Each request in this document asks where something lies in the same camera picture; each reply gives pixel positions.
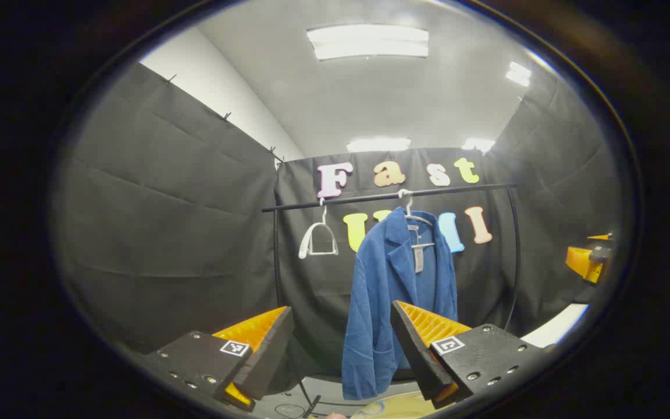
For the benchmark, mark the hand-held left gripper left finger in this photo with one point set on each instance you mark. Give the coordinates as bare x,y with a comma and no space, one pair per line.
271,349

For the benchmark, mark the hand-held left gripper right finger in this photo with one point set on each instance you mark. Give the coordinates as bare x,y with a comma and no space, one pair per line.
413,349

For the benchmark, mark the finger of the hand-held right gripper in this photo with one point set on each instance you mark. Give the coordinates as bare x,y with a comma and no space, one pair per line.
582,263

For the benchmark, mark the beige laundry hamper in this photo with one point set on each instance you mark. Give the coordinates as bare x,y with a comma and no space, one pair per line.
396,406

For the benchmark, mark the white clothes hanger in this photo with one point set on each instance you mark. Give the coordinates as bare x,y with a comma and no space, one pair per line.
419,220
319,251

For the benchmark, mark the black metal clothes rack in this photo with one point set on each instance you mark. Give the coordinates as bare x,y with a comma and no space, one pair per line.
370,198

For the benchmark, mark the white flat panel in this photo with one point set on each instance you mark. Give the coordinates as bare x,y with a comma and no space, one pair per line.
556,327

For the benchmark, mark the black backdrop cloth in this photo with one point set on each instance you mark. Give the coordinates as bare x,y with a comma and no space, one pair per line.
166,233

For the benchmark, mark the large ceiling light panel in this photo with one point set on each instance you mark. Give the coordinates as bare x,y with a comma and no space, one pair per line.
368,41

